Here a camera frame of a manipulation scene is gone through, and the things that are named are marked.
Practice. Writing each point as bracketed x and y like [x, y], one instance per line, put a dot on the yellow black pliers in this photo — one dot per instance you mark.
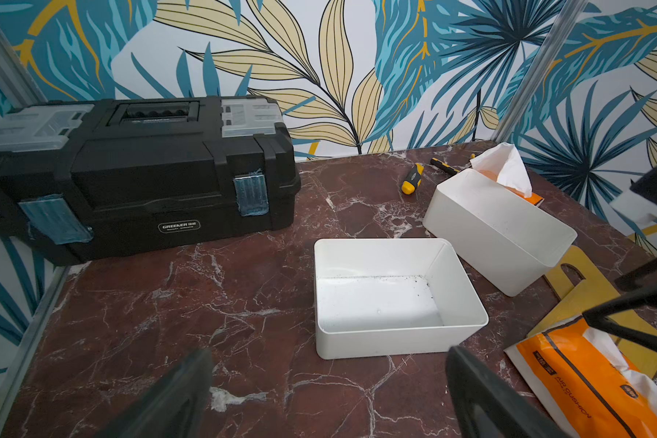
[449, 170]

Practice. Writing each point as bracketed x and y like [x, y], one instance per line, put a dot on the white tissue box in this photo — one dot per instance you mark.
[504, 238]
[392, 296]

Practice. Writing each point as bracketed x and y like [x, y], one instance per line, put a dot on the left aluminium corner post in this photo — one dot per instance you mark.
[15, 81]

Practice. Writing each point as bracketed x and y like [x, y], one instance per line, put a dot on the black plastic toolbox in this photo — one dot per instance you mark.
[112, 178]

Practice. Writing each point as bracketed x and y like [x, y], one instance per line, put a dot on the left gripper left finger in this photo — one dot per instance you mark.
[173, 407]

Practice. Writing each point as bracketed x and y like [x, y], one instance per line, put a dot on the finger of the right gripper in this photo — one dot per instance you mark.
[618, 317]
[631, 281]

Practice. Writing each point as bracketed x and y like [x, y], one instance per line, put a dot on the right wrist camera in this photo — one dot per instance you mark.
[639, 203]

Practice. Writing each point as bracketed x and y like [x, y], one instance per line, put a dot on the orange tissue pack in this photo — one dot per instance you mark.
[585, 383]
[504, 165]

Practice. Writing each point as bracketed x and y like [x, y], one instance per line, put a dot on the yellow black screwdriver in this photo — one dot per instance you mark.
[412, 180]

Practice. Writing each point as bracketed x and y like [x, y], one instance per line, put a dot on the yellow wooden lid top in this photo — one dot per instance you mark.
[574, 267]

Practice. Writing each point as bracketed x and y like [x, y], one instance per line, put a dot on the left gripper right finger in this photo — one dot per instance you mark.
[487, 406]

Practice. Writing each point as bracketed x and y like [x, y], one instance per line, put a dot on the right aluminium corner post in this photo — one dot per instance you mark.
[547, 53]

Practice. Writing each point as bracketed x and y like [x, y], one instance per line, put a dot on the aluminium corner post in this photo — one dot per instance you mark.
[547, 53]
[15, 81]

